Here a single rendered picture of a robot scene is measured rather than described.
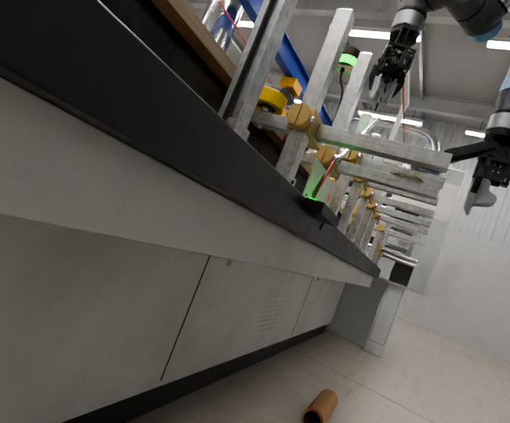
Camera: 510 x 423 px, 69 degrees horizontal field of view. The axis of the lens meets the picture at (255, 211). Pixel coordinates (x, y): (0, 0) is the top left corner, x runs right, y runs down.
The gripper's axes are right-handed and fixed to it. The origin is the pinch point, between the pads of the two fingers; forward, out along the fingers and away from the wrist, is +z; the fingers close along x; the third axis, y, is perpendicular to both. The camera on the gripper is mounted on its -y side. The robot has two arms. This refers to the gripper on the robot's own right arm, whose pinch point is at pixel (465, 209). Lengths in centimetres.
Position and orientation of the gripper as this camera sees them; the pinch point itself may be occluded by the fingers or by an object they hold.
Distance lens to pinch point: 104.3
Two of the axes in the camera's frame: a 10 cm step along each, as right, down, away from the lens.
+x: 3.7, 2.0, 9.1
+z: -3.6, 9.3, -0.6
